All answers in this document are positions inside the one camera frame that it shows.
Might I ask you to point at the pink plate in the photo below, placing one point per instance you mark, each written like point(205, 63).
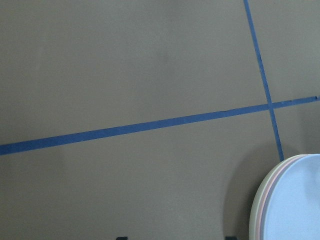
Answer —
point(268, 190)

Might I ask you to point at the light blue plate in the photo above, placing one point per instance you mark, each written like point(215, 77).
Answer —
point(293, 207)

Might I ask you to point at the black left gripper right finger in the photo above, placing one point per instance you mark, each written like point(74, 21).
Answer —
point(231, 238)

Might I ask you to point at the beige plate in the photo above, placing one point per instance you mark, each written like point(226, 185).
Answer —
point(255, 210)

